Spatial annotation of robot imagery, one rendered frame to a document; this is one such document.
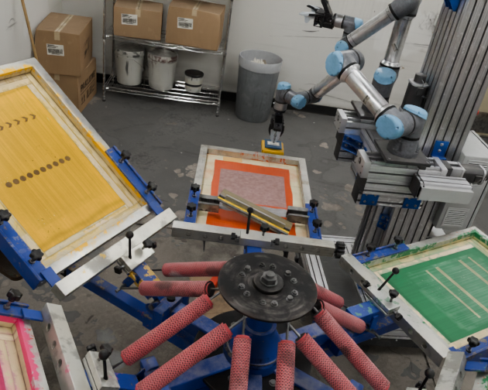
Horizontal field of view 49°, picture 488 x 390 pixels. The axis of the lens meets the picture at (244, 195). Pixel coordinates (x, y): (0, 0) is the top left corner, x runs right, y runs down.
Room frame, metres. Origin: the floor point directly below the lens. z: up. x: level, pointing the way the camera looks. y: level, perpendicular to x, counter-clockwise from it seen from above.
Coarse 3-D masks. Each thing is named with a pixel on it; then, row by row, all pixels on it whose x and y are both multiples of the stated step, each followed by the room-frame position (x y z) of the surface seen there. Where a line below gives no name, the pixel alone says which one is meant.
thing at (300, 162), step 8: (200, 152) 2.53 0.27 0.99; (208, 152) 2.60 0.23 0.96; (216, 152) 2.60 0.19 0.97; (224, 152) 2.60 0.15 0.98; (232, 152) 2.60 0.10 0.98; (240, 152) 2.61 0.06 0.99; (248, 152) 2.62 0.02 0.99; (256, 152) 2.64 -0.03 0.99; (200, 160) 2.44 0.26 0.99; (256, 160) 2.61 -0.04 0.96; (264, 160) 2.62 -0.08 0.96; (272, 160) 2.62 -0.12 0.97; (280, 160) 2.62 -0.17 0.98; (288, 160) 2.63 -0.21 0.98; (296, 160) 2.63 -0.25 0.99; (304, 160) 2.65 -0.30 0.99; (200, 168) 2.36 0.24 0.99; (304, 168) 2.56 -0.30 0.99; (200, 176) 2.28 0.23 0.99; (304, 176) 2.46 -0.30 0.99; (200, 184) 2.21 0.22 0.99; (304, 184) 2.38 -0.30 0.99; (304, 192) 2.31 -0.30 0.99; (304, 200) 2.22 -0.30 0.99
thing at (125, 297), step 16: (0, 256) 1.52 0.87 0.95; (0, 272) 1.45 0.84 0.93; (16, 272) 1.44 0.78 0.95; (64, 272) 1.54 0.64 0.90; (96, 288) 1.48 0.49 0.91; (112, 288) 1.48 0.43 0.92; (128, 304) 1.41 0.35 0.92; (144, 304) 1.42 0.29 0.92; (144, 320) 1.36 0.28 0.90; (176, 336) 1.30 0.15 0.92; (192, 336) 1.31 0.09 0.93
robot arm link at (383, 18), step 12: (396, 0) 2.90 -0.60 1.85; (408, 0) 2.88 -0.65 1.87; (384, 12) 2.90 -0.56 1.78; (396, 12) 2.86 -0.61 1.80; (408, 12) 2.88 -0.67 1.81; (372, 24) 2.90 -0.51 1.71; (384, 24) 2.89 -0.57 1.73; (348, 36) 2.95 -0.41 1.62; (360, 36) 2.91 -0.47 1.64; (336, 48) 2.93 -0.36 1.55; (348, 48) 2.92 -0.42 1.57
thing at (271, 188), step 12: (264, 168) 2.54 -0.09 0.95; (276, 168) 2.57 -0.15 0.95; (264, 180) 2.41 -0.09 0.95; (276, 180) 2.43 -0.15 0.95; (288, 180) 2.46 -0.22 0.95; (252, 192) 2.28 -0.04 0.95; (264, 192) 2.30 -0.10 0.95; (276, 192) 2.32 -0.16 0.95; (288, 192) 2.34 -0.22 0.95; (264, 204) 2.18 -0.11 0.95; (276, 204) 2.20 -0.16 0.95; (288, 204) 2.22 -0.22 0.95; (252, 228) 1.97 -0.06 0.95
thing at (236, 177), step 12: (216, 168) 2.45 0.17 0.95; (228, 168) 2.48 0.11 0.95; (240, 168) 2.50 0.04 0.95; (252, 168) 2.52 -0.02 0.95; (216, 180) 2.33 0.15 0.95; (228, 180) 2.35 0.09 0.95; (240, 180) 2.37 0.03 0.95; (252, 180) 2.39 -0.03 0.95; (216, 192) 2.22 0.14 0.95; (240, 192) 2.26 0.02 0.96; (216, 216) 2.02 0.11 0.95; (228, 216) 2.03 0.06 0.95; (240, 216) 2.05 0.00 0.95; (240, 228) 1.95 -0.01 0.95
